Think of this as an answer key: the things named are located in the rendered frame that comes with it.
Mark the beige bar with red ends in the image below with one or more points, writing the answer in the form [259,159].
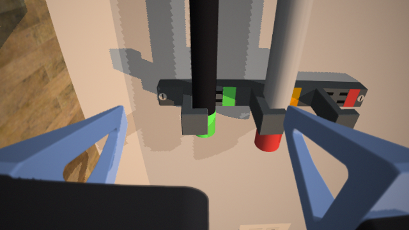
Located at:
[288,38]

